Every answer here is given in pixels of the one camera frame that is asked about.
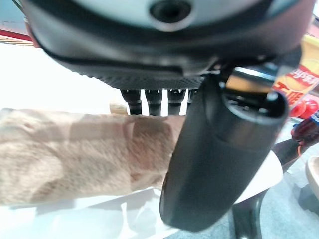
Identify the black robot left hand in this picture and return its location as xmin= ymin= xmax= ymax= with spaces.
xmin=19 ymin=0 xmax=315 ymax=233

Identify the beige terry cloth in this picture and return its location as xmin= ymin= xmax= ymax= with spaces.
xmin=0 ymin=101 xmax=186 ymax=207

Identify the red striped floor mat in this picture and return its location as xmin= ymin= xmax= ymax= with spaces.
xmin=0 ymin=28 xmax=34 ymax=48

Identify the yellow red chips bag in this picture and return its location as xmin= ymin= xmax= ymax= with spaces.
xmin=272 ymin=34 xmax=319 ymax=101

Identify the white crumpled table sheet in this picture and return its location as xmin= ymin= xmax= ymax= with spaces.
xmin=0 ymin=186 xmax=181 ymax=239

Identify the red round plastic object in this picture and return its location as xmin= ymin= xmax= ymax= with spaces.
xmin=290 ymin=99 xmax=319 ymax=120

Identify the black table leg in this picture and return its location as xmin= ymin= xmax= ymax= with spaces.
xmin=271 ymin=138 xmax=308 ymax=173
xmin=231 ymin=187 xmax=268 ymax=239

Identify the dark cola bottle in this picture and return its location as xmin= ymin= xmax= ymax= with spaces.
xmin=290 ymin=111 xmax=319 ymax=150

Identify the beige rounded chair seat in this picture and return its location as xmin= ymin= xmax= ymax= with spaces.
xmin=305 ymin=155 xmax=319 ymax=200

